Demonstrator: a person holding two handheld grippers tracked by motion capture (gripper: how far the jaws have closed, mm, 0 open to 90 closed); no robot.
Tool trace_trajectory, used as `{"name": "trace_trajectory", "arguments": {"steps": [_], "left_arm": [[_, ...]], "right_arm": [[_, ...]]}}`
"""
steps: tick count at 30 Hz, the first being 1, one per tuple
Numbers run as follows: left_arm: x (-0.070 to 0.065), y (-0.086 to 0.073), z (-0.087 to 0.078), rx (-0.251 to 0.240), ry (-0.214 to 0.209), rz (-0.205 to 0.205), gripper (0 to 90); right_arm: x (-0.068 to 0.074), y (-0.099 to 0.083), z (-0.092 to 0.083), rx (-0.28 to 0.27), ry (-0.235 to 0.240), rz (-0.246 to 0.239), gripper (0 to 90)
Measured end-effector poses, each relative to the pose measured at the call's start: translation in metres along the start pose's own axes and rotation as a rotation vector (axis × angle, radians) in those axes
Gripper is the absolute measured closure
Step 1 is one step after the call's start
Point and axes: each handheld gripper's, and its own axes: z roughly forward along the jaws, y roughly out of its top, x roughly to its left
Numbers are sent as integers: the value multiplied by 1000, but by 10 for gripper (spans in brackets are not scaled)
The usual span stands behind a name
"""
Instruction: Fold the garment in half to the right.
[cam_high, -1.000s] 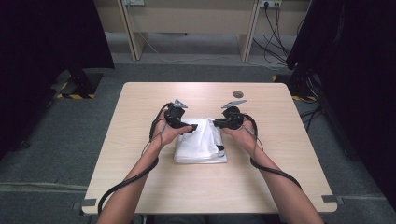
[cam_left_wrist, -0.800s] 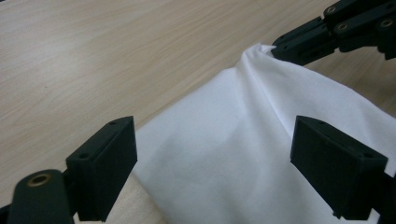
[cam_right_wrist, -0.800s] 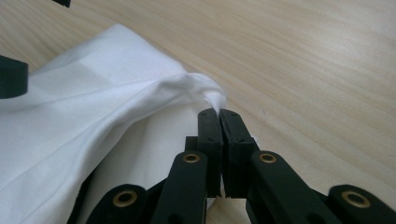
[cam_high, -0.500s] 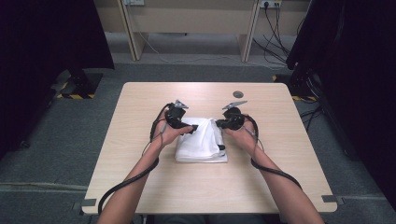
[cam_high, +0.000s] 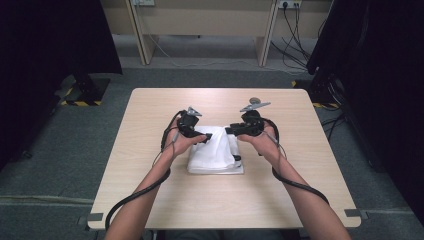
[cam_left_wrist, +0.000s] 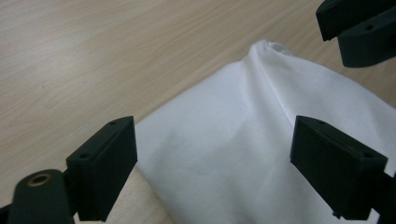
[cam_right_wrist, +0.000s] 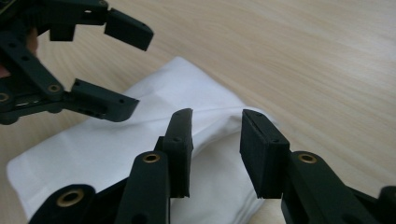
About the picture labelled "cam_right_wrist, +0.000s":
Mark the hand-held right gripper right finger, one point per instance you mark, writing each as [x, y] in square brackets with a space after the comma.
[264, 161]

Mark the white tank top black trim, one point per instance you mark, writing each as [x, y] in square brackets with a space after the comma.
[124, 155]

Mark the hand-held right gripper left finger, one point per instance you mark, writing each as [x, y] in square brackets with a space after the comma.
[179, 149]

